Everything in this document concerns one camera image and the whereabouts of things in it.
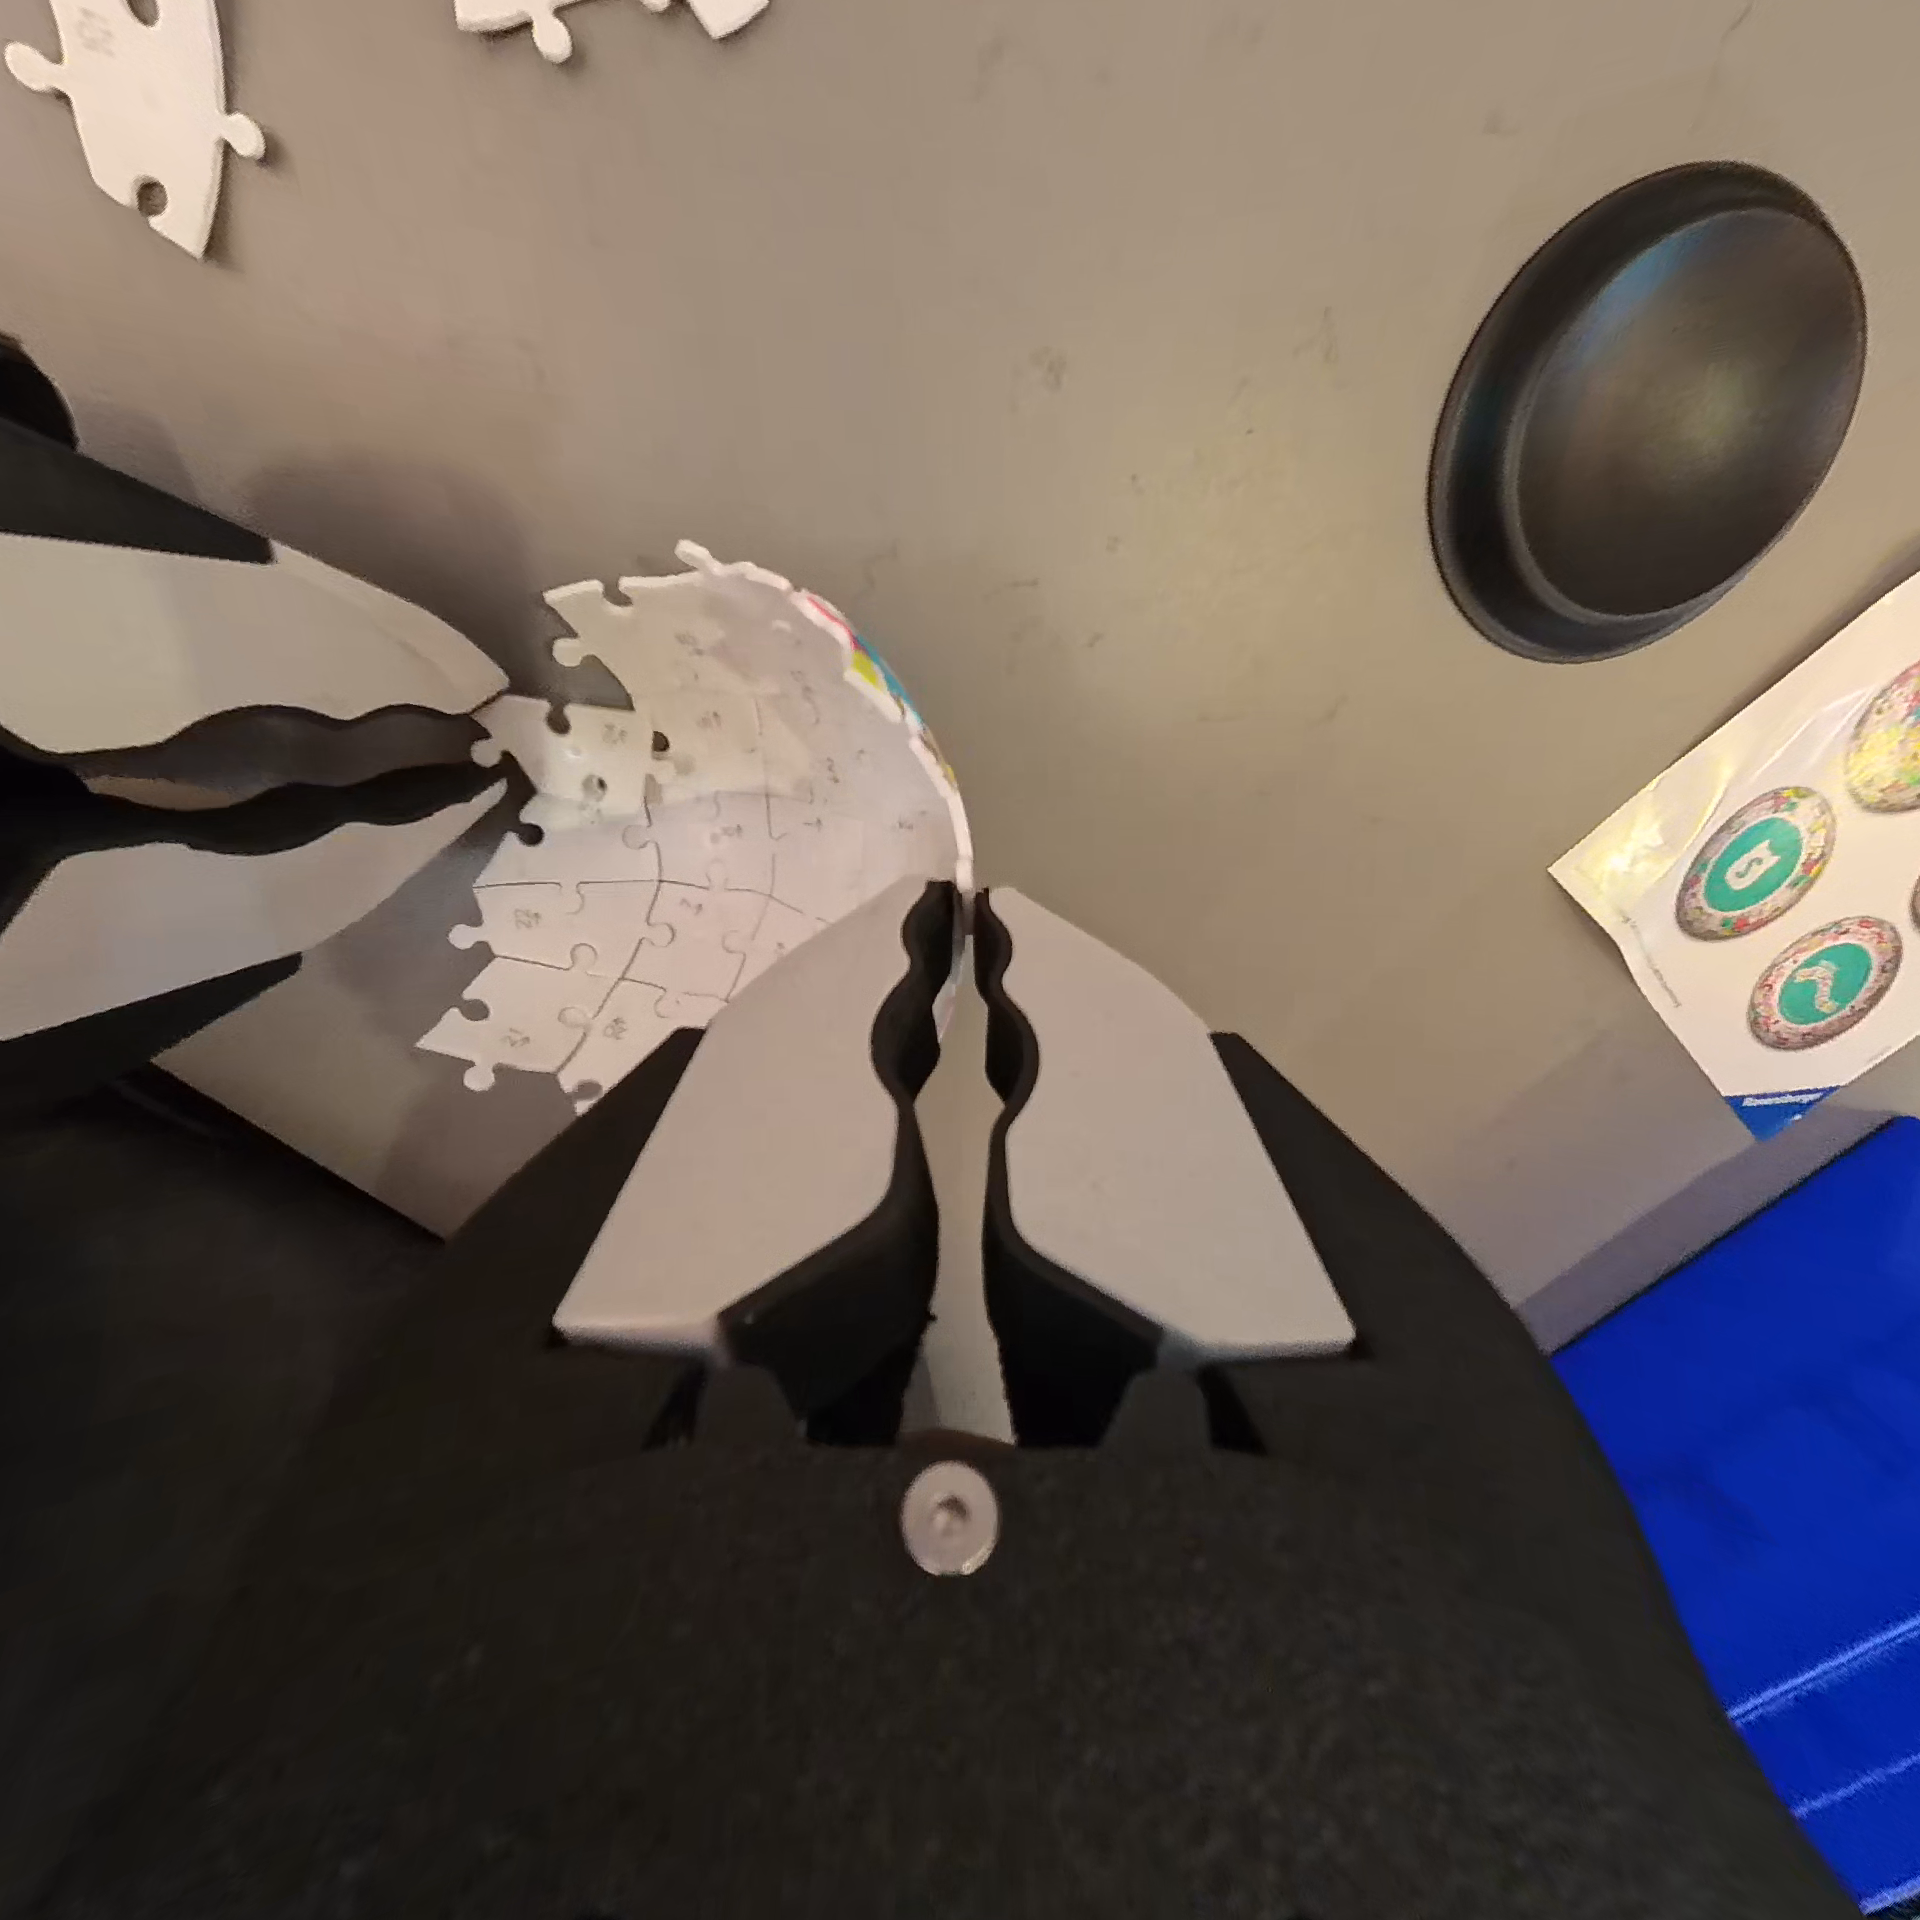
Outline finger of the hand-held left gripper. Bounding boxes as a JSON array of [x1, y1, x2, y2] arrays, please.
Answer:
[[0, 532, 513, 780], [0, 777, 531, 1047]]

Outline person's dark trousers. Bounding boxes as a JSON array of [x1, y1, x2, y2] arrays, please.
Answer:
[[0, 1080, 453, 1920]]

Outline black round puzzle stand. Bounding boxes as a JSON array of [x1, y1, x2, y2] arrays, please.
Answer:
[[1429, 163, 1871, 665]]

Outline single white puzzle piece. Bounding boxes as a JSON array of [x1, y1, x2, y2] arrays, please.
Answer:
[[469, 694, 681, 825]]

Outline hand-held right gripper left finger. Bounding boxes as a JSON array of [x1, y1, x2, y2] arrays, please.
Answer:
[[551, 883, 962, 1449]]

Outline white paper sheet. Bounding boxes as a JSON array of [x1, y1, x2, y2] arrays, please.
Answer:
[[1550, 570, 1920, 1144]]

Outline group of puzzle pieces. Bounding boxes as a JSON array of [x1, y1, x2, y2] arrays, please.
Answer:
[[0, 0, 776, 266]]

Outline partly built puzzle ball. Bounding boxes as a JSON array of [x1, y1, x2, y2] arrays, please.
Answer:
[[417, 539, 977, 1113]]

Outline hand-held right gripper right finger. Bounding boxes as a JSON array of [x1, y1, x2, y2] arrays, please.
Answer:
[[977, 886, 1361, 1449]]

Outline blue bin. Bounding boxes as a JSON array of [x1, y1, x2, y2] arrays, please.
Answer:
[[1552, 1118, 1920, 1913]]

